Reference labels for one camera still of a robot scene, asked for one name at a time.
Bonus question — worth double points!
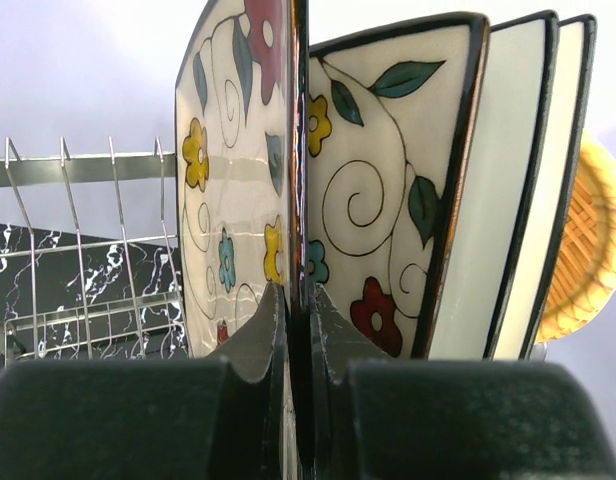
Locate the steel two-tier dish rack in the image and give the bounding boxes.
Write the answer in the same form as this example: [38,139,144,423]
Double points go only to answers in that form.
[0,141,187,370]

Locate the woven yellow basket plate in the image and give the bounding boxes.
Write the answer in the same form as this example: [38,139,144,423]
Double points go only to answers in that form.
[535,133,616,344]

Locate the floral square plate dark rim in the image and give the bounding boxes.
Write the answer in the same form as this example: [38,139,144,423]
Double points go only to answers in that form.
[173,0,312,480]

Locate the black marble pattern mat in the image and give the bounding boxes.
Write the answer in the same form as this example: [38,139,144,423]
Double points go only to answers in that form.
[0,223,187,369]

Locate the grey square plate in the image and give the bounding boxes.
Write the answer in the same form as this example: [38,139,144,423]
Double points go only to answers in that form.
[426,10,557,360]

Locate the cream square plate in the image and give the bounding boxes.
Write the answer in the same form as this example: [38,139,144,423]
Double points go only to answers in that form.
[488,14,597,360]

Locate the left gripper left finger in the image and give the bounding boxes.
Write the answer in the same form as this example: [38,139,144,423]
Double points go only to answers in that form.
[0,284,286,479]

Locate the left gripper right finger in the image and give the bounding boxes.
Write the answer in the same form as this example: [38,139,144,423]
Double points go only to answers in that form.
[310,286,616,479]

